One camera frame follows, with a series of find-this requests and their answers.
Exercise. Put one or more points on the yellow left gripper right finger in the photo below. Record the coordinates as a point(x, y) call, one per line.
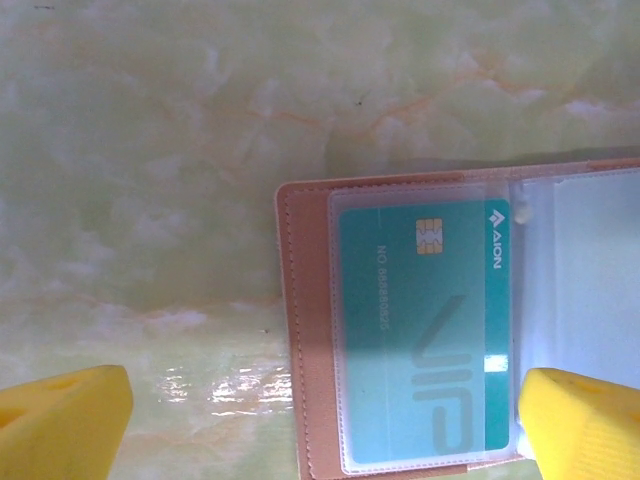
point(585, 430)

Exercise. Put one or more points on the teal VIP chip card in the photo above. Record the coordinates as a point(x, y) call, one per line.
point(400, 310)

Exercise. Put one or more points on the pink leather card holder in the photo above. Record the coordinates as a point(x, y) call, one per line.
point(310, 300)

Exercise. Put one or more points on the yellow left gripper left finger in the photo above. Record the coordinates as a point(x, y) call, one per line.
point(60, 425)

